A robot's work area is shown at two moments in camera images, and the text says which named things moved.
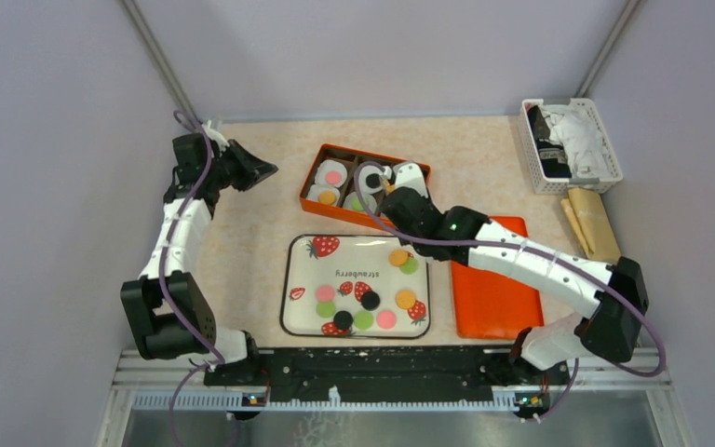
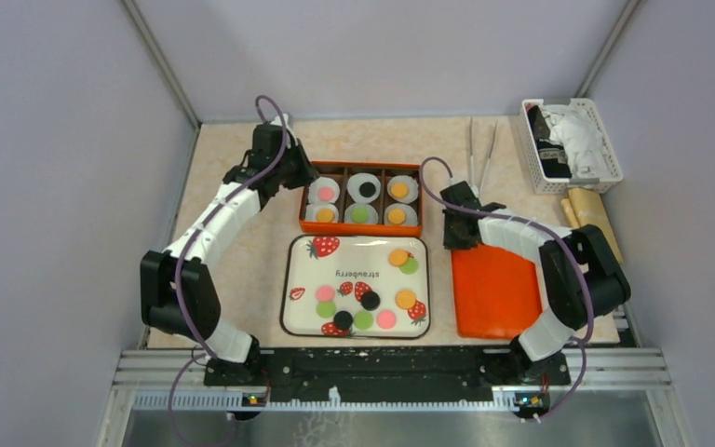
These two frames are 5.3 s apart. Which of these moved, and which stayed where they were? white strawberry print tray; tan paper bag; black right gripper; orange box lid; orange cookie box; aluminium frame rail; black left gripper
Moved: black left gripper; orange cookie box; black right gripper
Stayed: aluminium frame rail; white strawberry print tray; orange box lid; tan paper bag
